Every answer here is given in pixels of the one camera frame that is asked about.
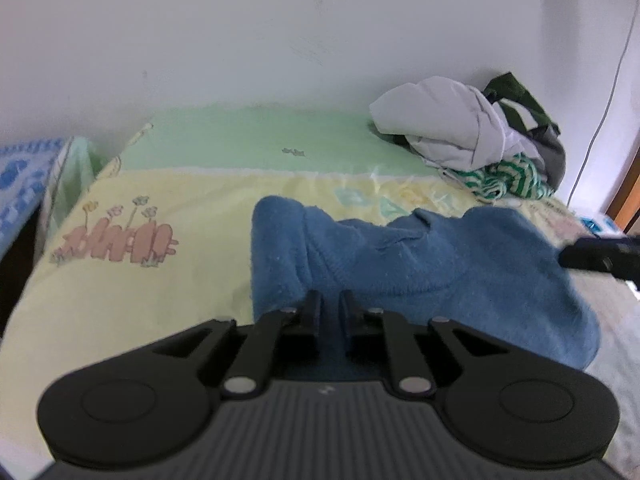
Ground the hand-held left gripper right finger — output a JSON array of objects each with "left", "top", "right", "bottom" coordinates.
[{"left": 339, "top": 289, "right": 502, "bottom": 400}]

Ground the wooden door frame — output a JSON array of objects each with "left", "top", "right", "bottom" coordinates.
[{"left": 602, "top": 150, "right": 640, "bottom": 234}]

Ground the green white striped garment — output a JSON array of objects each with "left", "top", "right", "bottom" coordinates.
[{"left": 440, "top": 152, "right": 557, "bottom": 207}]

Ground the blue tray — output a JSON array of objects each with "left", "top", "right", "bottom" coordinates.
[{"left": 580, "top": 215, "right": 619, "bottom": 237}]

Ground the blue checkered towel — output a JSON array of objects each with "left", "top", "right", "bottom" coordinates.
[{"left": 0, "top": 137, "right": 69, "bottom": 252}]

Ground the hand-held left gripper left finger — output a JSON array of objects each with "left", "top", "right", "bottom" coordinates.
[{"left": 149, "top": 290, "right": 323, "bottom": 400}]

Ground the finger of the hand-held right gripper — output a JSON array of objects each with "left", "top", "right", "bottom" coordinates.
[{"left": 557, "top": 237, "right": 640, "bottom": 282}]

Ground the white wall cable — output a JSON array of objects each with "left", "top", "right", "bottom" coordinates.
[{"left": 567, "top": 25, "right": 634, "bottom": 207}]

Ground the printed pastel bed sheet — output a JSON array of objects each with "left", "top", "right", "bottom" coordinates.
[{"left": 0, "top": 105, "right": 640, "bottom": 476}]

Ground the green leaf print cloth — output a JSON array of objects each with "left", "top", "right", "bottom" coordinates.
[{"left": 40, "top": 135, "right": 109, "bottom": 242}]

